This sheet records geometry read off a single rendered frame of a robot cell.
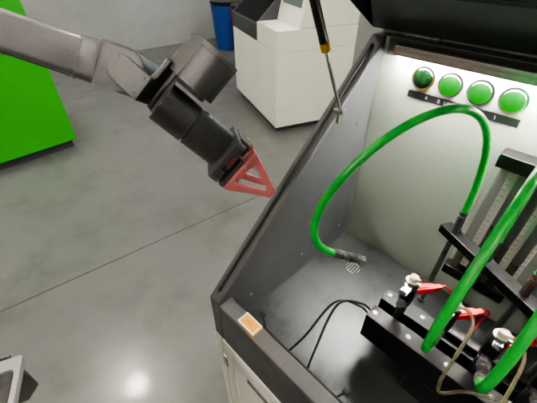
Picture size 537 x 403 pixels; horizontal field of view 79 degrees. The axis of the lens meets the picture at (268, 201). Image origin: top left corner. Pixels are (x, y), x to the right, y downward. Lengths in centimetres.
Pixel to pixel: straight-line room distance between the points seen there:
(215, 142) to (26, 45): 27
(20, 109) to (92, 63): 310
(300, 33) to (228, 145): 290
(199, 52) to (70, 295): 198
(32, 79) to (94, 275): 189
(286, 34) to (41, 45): 283
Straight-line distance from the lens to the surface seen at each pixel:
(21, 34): 58
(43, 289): 241
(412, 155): 92
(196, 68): 45
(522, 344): 52
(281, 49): 328
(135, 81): 47
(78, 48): 52
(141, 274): 222
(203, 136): 46
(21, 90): 355
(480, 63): 78
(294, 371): 74
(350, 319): 96
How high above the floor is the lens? 162
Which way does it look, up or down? 39 degrees down
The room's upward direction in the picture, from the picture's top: straight up
